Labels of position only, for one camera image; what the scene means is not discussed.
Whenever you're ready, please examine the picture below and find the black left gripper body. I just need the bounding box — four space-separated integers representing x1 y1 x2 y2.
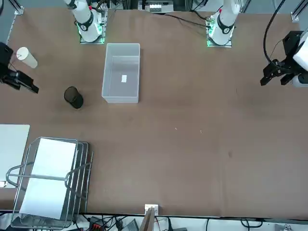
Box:
282 30 304 64

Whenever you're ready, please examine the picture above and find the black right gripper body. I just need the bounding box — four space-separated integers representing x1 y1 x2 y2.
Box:
0 42 14 74

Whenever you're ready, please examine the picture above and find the white A4 paper sheet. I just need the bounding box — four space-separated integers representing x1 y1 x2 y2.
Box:
19 138 77 220

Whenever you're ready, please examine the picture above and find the metal mesh file organizer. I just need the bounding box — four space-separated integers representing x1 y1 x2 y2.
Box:
6 136 95 229

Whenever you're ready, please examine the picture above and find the beige paper cup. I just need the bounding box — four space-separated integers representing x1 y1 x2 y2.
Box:
16 47 39 69

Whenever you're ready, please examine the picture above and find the black mesh pen cup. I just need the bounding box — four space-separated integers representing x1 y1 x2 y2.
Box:
64 86 84 109

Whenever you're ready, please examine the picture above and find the flat white board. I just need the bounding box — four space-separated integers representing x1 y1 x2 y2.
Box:
0 124 31 189

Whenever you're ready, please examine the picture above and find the translucent plastic bin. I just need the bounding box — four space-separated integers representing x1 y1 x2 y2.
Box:
101 42 141 104

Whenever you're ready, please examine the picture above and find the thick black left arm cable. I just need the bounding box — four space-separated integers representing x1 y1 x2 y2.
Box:
263 0 287 64

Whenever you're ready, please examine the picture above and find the aluminium frame rail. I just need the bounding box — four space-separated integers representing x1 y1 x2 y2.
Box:
290 0 308 23
9 0 25 15

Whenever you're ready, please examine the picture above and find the black cable across table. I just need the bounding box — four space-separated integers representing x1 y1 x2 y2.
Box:
163 13 208 27

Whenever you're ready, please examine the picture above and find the camera mount post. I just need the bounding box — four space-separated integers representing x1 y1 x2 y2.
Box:
139 204 160 231

